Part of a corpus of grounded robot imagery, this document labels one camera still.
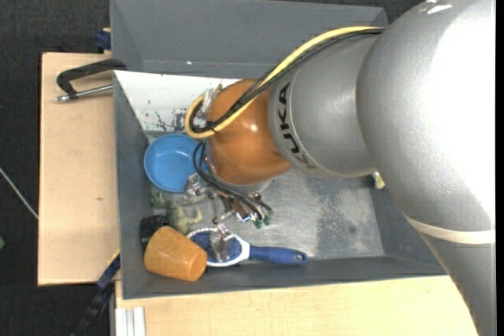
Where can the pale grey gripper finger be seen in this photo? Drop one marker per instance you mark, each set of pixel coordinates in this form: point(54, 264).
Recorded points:
point(226, 246)
point(216, 248)

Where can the orange cup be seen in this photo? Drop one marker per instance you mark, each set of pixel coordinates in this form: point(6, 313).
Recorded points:
point(173, 253)

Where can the blue and white brush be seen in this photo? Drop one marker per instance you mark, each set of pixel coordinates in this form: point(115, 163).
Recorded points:
point(271, 253)

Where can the green toy animal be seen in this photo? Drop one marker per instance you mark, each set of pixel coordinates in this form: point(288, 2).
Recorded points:
point(179, 214)

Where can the black block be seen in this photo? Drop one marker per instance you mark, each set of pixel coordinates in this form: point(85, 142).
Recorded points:
point(151, 226)

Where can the blue bowl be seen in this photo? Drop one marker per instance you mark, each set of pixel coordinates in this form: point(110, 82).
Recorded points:
point(169, 161)

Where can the grey metal bin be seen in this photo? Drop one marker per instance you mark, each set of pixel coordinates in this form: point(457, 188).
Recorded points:
point(334, 208)

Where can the pale yellow small object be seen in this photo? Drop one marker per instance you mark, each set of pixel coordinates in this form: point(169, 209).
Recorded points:
point(378, 181)

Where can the pale wood board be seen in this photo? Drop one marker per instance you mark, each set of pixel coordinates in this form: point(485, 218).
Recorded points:
point(75, 169)

